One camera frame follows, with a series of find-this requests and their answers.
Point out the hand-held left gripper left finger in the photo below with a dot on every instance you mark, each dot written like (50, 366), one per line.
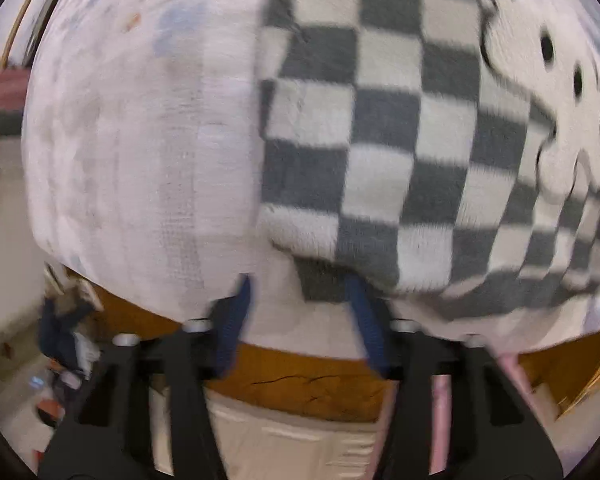
(232, 315)

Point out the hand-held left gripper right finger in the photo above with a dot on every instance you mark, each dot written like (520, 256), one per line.
(367, 320)

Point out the grey white checkered cardigan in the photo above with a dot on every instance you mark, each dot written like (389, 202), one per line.
(380, 160)

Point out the dark blue cloth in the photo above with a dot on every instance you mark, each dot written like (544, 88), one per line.
(60, 335)

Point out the pink cloth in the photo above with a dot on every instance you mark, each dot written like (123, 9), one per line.
(0, 95)

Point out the wooden barre rail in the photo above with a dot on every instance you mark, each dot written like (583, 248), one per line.
(24, 12)

